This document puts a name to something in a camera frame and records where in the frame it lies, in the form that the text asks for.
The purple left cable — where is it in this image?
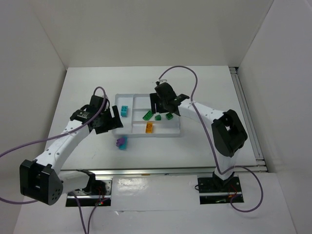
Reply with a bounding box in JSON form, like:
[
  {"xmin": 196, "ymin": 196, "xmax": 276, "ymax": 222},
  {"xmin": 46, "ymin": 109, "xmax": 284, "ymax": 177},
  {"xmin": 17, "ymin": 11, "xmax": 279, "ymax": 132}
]
[{"xmin": 0, "ymin": 86, "xmax": 110, "ymax": 234}]

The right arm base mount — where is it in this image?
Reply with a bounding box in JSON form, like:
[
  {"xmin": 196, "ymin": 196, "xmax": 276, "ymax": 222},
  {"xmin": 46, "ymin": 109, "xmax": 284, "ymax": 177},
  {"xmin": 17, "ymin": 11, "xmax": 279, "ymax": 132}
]
[{"xmin": 194, "ymin": 176, "xmax": 244, "ymax": 205}]

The teal lego brick front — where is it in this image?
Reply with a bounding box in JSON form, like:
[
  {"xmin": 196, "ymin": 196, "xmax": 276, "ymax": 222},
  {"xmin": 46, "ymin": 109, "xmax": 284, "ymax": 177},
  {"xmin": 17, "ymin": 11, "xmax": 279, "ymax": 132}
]
[{"xmin": 118, "ymin": 137, "xmax": 128, "ymax": 150}]

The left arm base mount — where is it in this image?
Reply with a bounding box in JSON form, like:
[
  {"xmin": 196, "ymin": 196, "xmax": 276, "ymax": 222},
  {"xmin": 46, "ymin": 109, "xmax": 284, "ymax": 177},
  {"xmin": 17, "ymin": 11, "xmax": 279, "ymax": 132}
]
[{"xmin": 65, "ymin": 177, "xmax": 113, "ymax": 207}]

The aluminium front rail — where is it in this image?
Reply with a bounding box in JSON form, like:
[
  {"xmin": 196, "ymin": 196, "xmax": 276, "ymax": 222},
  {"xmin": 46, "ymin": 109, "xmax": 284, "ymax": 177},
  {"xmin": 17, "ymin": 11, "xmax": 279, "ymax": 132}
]
[{"xmin": 60, "ymin": 165, "xmax": 217, "ymax": 181}]

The white divided plastic tray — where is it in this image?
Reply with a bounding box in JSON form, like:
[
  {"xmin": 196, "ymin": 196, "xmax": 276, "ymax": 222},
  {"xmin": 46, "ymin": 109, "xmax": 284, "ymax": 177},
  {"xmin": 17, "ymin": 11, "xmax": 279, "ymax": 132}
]
[{"xmin": 112, "ymin": 94, "xmax": 181, "ymax": 137}]

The teal lego brick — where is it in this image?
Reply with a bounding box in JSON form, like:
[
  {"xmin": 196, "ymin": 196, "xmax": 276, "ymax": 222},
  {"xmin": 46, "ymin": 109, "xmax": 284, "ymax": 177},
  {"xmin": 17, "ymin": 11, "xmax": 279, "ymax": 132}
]
[
  {"xmin": 120, "ymin": 105, "xmax": 128, "ymax": 117},
  {"xmin": 118, "ymin": 137, "xmax": 128, "ymax": 150}
]

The aluminium right side rail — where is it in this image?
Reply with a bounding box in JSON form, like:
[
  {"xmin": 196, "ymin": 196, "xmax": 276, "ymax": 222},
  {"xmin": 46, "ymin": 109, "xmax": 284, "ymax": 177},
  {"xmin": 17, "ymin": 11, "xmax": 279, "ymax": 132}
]
[{"xmin": 229, "ymin": 67, "xmax": 268, "ymax": 173}]

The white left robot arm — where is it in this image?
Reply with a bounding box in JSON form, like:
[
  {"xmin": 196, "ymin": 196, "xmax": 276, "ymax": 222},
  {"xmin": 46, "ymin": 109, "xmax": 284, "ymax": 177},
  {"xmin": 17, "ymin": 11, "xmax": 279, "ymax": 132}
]
[{"xmin": 19, "ymin": 95, "xmax": 123, "ymax": 205}]

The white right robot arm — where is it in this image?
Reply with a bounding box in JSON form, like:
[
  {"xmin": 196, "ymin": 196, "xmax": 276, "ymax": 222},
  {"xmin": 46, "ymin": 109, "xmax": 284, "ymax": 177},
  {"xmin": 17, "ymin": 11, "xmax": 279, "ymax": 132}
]
[{"xmin": 150, "ymin": 81, "xmax": 248, "ymax": 189}]

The aluminium rail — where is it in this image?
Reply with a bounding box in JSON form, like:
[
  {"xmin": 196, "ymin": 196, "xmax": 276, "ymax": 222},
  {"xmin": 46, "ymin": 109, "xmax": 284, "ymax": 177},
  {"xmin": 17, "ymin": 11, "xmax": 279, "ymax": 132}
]
[
  {"xmin": 229, "ymin": 67, "xmax": 268, "ymax": 173},
  {"xmin": 60, "ymin": 165, "xmax": 217, "ymax": 181}
]

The purple lego brick front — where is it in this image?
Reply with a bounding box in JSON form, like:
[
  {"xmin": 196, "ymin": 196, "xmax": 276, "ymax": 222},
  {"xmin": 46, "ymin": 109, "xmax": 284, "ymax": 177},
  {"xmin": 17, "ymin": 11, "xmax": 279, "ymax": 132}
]
[{"xmin": 116, "ymin": 137, "xmax": 126, "ymax": 147}]

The yellow lego brick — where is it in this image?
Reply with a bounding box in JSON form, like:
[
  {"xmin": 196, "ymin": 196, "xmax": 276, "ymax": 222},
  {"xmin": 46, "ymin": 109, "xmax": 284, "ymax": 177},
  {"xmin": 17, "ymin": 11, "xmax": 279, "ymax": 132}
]
[{"xmin": 145, "ymin": 122, "xmax": 153, "ymax": 134}]

